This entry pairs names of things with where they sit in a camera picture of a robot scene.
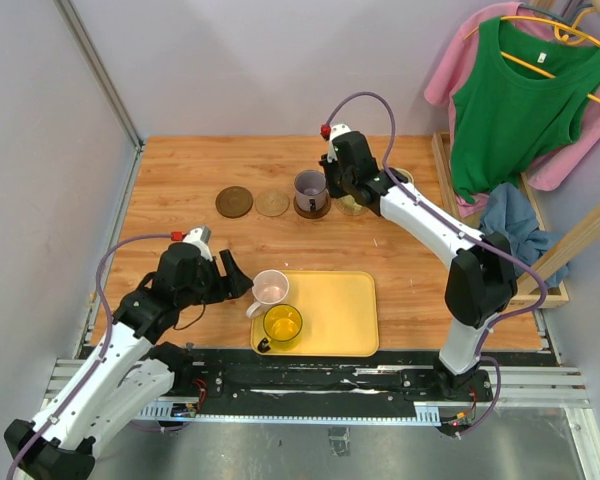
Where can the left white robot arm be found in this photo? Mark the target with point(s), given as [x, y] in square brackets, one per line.
[128, 369]

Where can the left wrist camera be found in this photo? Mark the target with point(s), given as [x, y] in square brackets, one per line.
[199, 237]

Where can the aluminium rail frame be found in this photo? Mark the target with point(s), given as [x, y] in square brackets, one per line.
[539, 425]

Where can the cream plastic cup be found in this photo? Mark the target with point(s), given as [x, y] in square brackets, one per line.
[404, 173]

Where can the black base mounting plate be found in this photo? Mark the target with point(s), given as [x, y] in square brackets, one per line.
[241, 383]

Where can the yellow plastic tray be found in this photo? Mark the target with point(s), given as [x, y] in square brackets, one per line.
[339, 314]

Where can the yellow transparent cup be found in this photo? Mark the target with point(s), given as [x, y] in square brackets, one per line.
[282, 326]

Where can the white cup green handle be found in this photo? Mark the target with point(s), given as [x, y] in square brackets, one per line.
[348, 202]

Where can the purple plastic cup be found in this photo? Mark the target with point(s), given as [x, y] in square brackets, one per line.
[310, 190]

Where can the aluminium corner post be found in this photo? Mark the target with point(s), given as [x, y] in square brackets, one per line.
[79, 32]

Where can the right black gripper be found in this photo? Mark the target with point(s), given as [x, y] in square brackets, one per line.
[328, 168]

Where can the pink plastic cup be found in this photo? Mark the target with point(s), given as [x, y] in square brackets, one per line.
[270, 288]

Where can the green tank top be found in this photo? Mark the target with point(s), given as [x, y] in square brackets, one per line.
[524, 98]

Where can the blue crumpled cloth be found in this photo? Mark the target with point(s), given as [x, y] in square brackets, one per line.
[509, 212]

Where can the yellow clothes hanger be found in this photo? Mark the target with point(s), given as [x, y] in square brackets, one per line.
[562, 33]

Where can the wooden clothes rack frame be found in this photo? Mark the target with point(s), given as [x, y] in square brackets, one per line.
[581, 236]

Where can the dark wooden coaster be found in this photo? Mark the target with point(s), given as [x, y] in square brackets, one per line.
[234, 202]
[312, 214]

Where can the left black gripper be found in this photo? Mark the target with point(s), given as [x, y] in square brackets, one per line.
[234, 286]

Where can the woven rattan coaster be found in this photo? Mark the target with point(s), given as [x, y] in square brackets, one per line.
[349, 212]
[272, 203]

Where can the pink t-shirt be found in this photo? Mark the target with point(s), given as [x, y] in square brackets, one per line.
[546, 172]

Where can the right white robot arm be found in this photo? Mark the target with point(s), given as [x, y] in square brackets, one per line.
[481, 277]

